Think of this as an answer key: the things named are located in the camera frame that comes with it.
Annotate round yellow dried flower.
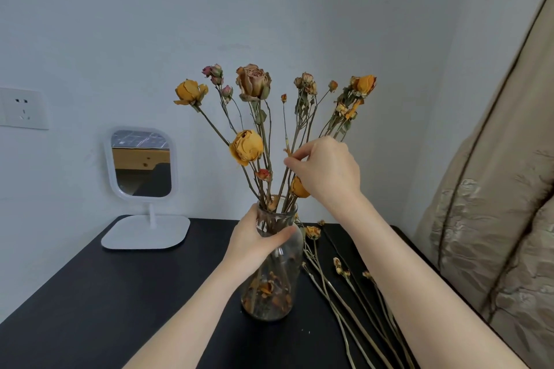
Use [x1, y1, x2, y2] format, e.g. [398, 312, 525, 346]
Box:
[289, 176, 312, 209]

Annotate beige embroidered curtain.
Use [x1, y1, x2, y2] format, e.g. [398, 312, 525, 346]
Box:
[413, 0, 554, 369]

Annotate person's left hand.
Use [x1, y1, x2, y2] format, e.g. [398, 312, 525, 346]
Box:
[218, 203, 300, 283]

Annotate bundle of dried yellow roses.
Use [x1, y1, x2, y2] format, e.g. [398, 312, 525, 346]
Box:
[332, 257, 416, 369]
[298, 220, 390, 369]

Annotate white standing mirror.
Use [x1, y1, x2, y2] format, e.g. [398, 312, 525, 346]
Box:
[100, 126, 191, 251]

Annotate person's right hand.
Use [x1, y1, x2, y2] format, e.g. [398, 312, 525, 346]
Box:
[283, 135, 364, 214]

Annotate clear glass vase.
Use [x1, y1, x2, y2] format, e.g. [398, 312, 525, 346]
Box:
[240, 195, 305, 322]

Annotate black table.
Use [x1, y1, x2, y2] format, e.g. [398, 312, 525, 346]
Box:
[0, 217, 520, 369]

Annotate pile of dried orange petals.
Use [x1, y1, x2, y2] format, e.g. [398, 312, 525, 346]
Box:
[242, 271, 295, 320]

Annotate white wall socket panel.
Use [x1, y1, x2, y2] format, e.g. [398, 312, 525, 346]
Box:
[0, 87, 50, 131]

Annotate person's left forearm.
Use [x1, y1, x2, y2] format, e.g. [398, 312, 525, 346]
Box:
[123, 261, 244, 369]

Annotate person's right forearm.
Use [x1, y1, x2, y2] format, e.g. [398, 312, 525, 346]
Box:
[339, 191, 529, 369]

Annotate tiny-bud thin dried flower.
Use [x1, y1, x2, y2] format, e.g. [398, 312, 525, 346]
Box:
[280, 94, 293, 162]

